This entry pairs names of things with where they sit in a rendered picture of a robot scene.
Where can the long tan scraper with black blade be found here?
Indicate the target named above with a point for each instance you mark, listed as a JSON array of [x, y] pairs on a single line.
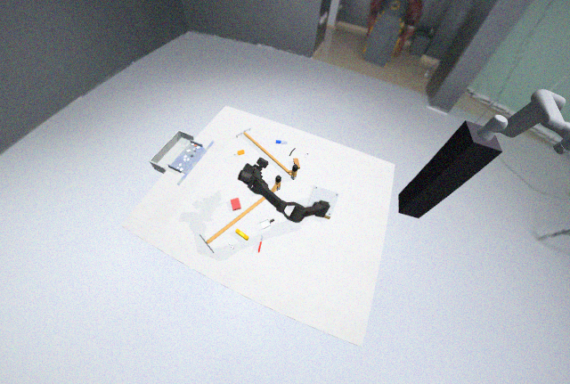
[[276, 187]]

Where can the red rectangular block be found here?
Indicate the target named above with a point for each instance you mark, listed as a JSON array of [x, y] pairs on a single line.
[[235, 204]]

